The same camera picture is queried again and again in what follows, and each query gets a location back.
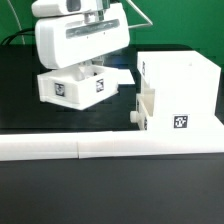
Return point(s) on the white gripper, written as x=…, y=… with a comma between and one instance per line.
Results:
x=65, y=41

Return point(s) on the white drawer tray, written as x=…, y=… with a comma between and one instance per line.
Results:
x=63, y=87
x=143, y=114

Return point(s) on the white front drawer tray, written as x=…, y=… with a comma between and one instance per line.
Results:
x=143, y=114

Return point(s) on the white drawer cabinet box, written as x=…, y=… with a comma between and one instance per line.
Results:
x=185, y=84

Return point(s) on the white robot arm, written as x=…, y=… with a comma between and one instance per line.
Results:
x=92, y=10

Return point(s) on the white fiducial marker sheet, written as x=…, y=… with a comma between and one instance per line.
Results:
x=124, y=77

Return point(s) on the white L-shaped foam fence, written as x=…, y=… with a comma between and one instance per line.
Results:
x=203, y=135

